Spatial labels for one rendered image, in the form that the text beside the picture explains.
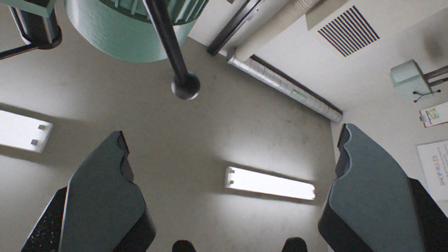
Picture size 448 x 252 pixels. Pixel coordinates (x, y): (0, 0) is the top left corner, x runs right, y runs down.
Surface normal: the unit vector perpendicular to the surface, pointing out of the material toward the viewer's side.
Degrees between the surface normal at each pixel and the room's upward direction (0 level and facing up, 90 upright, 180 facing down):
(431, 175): 90
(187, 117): 180
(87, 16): 90
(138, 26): 90
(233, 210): 180
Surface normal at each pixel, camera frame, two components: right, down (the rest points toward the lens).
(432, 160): -0.83, -0.29
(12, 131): 0.54, -0.29
